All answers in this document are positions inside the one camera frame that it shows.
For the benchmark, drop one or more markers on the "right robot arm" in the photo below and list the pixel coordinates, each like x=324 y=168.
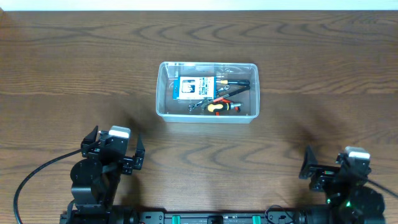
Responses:
x=348 y=200

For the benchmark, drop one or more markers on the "small silver wrench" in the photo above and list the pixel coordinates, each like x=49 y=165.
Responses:
x=197 y=105

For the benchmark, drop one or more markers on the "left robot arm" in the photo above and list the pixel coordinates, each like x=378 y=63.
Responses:
x=95 y=179

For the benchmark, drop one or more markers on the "slim yellow black screwdriver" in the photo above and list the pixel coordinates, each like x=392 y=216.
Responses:
x=234 y=82

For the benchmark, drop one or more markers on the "small claw hammer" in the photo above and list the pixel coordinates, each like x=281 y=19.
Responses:
x=233 y=92

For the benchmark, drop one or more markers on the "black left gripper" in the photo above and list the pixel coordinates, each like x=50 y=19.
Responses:
x=135 y=163

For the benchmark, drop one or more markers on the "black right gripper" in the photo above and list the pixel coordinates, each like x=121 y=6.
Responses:
x=326 y=173

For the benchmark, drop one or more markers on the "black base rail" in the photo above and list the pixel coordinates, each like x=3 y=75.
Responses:
x=277 y=215

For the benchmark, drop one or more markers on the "clear plastic container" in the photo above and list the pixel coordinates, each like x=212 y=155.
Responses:
x=171 y=110

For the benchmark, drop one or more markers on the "stubby yellow black screwdriver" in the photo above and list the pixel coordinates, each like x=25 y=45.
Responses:
x=222 y=106

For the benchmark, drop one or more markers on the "blue white screwdriver box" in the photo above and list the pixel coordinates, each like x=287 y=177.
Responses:
x=194 y=88

